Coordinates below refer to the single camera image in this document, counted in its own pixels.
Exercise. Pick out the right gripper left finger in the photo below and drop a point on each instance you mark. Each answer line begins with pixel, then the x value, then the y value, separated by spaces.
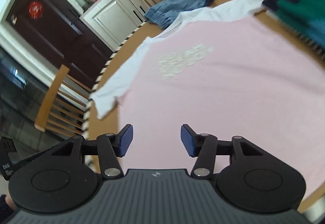
pixel 112 146

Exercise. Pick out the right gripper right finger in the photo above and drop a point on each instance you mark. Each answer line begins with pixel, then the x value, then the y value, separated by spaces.
pixel 203 147

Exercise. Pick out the pink and white t-shirt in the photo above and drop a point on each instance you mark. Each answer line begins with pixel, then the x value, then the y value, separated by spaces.
pixel 222 72

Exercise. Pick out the white kitchen cabinet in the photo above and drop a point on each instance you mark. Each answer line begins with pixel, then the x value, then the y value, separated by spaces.
pixel 127 8

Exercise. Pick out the dark brown door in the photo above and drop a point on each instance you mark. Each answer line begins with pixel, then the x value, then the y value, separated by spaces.
pixel 55 30

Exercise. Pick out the blue denim garment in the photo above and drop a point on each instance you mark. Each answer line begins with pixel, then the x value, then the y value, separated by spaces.
pixel 165 13

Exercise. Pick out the navy green knit sweater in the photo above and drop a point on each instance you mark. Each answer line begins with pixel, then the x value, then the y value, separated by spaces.
pixel 304 16

